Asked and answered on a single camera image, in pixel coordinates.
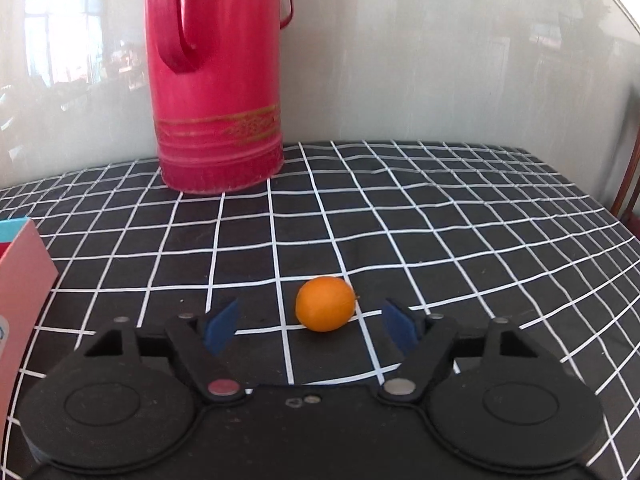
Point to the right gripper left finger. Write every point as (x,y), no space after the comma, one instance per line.
(197,341)

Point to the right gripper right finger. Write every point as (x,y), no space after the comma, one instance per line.
(426,344)

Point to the red thermos flask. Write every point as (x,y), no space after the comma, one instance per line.
(214,72)

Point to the small orange tangerine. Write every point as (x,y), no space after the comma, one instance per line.
(325,304)

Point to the carved wooden plant stand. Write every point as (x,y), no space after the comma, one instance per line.
(628,193)

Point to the red cardboard box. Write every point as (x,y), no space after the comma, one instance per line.
(27,274)

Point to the black white grid tablecloth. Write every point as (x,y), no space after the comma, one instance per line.
(474,232)

